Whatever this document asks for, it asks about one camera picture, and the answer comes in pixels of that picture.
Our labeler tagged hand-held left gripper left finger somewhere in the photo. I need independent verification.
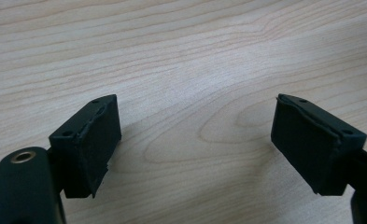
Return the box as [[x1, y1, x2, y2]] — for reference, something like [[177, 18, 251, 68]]
[[48, 93, 123, 200]]

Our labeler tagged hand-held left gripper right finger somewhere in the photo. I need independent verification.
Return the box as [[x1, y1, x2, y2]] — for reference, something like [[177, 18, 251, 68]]
[[270, 92, 367, 197]]

